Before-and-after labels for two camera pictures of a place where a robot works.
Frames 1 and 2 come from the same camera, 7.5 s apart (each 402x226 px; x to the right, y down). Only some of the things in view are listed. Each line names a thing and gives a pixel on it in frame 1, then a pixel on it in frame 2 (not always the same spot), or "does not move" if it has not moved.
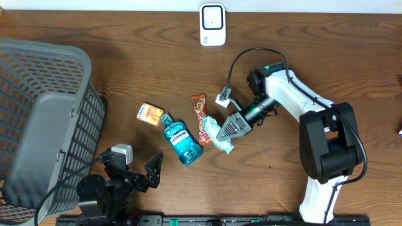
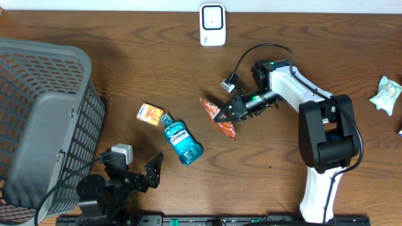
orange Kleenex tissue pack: (150, 114) does not move
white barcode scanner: (212, 24) does not move
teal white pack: (213, 128) to (386, 95)
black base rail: (213, 220) does not move
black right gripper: (238, 122) to (238, 109)
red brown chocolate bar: (200, 107) to (213, 111)
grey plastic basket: (51, 124) does not move
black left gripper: (153, 175) does not move
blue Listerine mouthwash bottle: (181, 140) does not move
